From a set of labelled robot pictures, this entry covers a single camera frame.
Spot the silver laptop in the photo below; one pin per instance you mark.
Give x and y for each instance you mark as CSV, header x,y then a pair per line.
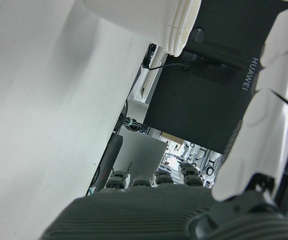
x,y
138,155

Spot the black monitor with stand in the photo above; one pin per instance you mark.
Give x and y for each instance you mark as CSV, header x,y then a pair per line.
x,y
196,105

